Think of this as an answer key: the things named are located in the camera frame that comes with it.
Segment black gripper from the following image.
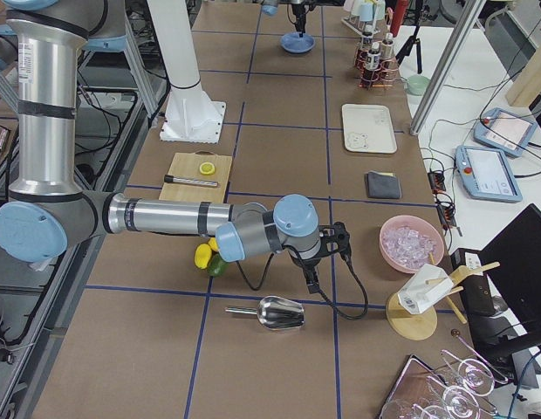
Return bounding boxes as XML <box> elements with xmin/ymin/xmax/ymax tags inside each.
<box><xmin>291</xmin><ymin>0</ymin><xmax>309</xmax><ymax>31</ymax></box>
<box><xmin>305</xmin><ymin>222</ymin><xmax>351</xmax><ymax>293</ymax></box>

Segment blue plate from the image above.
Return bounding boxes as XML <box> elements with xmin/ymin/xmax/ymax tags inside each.
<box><xmin>280</xmin><ymin>31</ymin><xmax>315</xmax><ymax>54</ymax></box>

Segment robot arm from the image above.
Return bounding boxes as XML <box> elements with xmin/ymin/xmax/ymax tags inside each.
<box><xmin>260</xmin><ymin>0</ymin><xmax>314</xmax><ymax>34</ymax></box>
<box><xmin>0</xmin><ymin>1</ymin><xmax>351</xmax><ymax>293</ymax></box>

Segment grey folded cloth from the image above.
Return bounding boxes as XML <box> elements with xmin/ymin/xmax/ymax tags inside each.
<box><xmin>365</xmin><ymin>171</ymin><xmax>401</xmax><ymax>199</ymax></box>

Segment pink bowl of ice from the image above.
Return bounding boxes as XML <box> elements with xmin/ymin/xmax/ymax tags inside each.
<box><xmin>379</xmin><ymin>216</ymin><xmax>445</xmax><ymax>273</ymax></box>

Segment tea bottle left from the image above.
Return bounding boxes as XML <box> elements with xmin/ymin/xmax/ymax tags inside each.
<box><xmin>360</xmin><ymin>24</ymin><xmax>373</xmax><ymax>69</ymax></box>

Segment tea bottle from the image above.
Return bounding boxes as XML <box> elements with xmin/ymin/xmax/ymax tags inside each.
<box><xmin>366</xmin><ymin>42</ymin><xmax>380</xmax><ymax>82</ymax></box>
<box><xmin>360</xmin><ymin>24</ymin><xmax>373</xmax><ymax>69</ymax></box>
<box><xmin>380</xmin><ymin>32</ymin><xmax>394</xmax><ymax>70</ymax></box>

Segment tea bottle front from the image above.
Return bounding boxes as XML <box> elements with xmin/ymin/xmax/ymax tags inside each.
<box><xmin>366</xmin><ymin>42</ymin><xmax>380</xmax><ymax>82</ymax></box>

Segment tea bottle right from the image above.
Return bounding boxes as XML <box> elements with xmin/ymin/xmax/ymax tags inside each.
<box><xmin>380</xmin><ymin>32</ymin><xmax>394</xmax><ymax>70</ymax></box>

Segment steel ice scoop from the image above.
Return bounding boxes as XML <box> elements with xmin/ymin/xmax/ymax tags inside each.
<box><xmin>225</xmin><ymin>296</ymin><xmax>305</xmax><ymax>331</ymax></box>

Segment red bottle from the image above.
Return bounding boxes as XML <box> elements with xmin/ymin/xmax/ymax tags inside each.
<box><xmin>390</xmin><ymin>0</ymin><xmax>409</xmax><ymax>38</ymax></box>

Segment white carton on stand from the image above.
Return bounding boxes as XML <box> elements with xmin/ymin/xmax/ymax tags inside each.
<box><xmin>397</xmin><ymin>264</ymin><xmax>454</xmax><ymax>314</ymax></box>

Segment cream bear tray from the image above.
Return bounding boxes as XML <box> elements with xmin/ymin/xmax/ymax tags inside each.
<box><xmin>341</xmin><ymin>104</ymin><xmax>397</xmax><ymax>154</ymax></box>

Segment wooden stand with base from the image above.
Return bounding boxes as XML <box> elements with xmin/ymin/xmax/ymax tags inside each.
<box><xmin>386</xmin><ymin>262</ymin><xmax>500</xmax><ymax>340</ymax></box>

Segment black tripod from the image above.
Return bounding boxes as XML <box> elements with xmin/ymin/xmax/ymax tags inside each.
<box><xmin>395</xmin><ymin>0</ymin><xmax>424</xmax><ymax>74</ymax></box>

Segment green lime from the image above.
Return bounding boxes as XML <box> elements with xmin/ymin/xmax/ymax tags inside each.
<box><xmin>207</xmin><ymin>254</ymin><xmax>229</xmax><ymax>278</ymax></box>

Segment yellow lemon upper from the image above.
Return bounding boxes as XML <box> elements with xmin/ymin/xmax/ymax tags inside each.
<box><xmin>208</xmin><ymin>237</ymin><xmax>219</xmax><ymax>252</ymax></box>

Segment yellow lemon round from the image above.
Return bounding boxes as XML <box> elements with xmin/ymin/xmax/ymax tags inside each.
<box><xmin>194</xmin><ymin>244</ymin><xmax>213</xmax><ymax>270</ymax></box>

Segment green bowl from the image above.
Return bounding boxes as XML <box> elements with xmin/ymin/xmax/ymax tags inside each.
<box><xmin>406</xmin><ymin>74</ymin><xmax>430</xmax><ymax>96</ymax></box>

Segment half lemon slice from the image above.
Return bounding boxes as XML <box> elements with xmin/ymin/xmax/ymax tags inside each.
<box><xmin>198</xmin><ymin>161</ymin><xmax>216</xmax><ymax>175</ymax></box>

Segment blue teach pendant near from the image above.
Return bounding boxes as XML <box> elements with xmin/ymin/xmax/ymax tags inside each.
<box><xmin>455</xmin><ymin>146</ymin><xmax>523</xmax><ymax>203</ymax></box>

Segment blue teach pendant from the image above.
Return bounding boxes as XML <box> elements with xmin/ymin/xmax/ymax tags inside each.
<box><xmin>455</xmin><ymin>146</ymin><xmax>523</xmax><ymax>203</ymax></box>
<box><xmin>474</xmin><ymin>107</ymin><xmax>538</xmax><ymax>158</ymax></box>

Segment wooden cutting board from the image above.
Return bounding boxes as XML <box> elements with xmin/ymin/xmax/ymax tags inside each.
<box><xmin>159</xmin><ymin>153</ymin><xmax>233</xmax><ymax>203</ymax></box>

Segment steel muddler black cap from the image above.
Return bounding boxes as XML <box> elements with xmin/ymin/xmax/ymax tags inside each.
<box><xmin>163</xmin><ymin>174</ymin><xmax>219</xmax><ymax>188</ymax></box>

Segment black monitor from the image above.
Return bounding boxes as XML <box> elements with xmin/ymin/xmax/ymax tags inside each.
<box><xmin>469</xmin><ymin>203</ymin><xmax>541</xmax><ymax>374</ymax></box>

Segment blue teach pendant far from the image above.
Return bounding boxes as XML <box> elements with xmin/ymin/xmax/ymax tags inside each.
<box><xmin>474</xmin><ymin>107</ymin><xmax>538</xmax><ymax>158</ymax></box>

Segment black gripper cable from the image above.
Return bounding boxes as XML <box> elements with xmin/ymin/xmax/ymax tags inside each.
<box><xmin>229</xmin><ymin>251</ymin><xmax>369</xmax><ymax>320</ymax></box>

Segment white wire cup rack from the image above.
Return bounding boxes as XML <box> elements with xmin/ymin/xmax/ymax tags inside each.
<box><xmin>341</xmin><ymin>0</ymin><xmax>387</xmax><ymax>34</ymax></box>

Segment copper wire bottle rack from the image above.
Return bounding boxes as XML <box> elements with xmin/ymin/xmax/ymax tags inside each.
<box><xmin>354</xmin><ymin>41</ymin><xmax>401</xmax><ymax>88</ymax></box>

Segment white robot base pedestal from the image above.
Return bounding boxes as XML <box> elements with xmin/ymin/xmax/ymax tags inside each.
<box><xmin>147</xmin><ymin>0</ymin><xmax>226</xmax><ymax>144</ymax></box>

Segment aluminium frame post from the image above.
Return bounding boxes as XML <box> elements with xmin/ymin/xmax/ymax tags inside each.
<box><xmin>409</xmin><ymin>0</ymin><xmax>486</xmax><ymax>136</ymax></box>

